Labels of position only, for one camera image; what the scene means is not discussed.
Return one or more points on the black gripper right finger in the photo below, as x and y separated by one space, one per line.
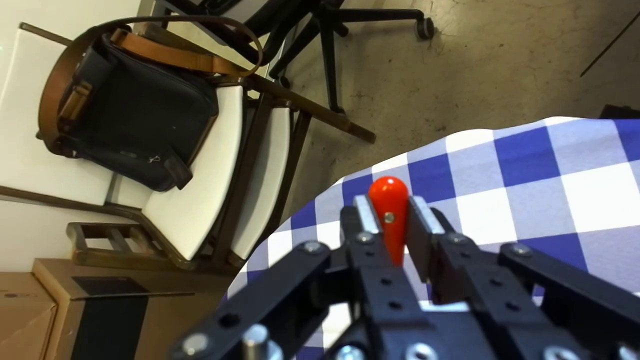
452 267

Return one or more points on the white wooden chair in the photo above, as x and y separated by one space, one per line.
192 207

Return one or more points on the black office chair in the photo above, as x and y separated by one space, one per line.
327 53

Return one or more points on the brown box black panel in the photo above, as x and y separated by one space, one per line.
107 327

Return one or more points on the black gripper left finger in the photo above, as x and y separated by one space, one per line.
363 267

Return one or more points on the large brown cardboard box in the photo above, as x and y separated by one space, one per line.
22 320

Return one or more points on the blue white checkered tablecloth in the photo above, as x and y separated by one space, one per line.
533 200

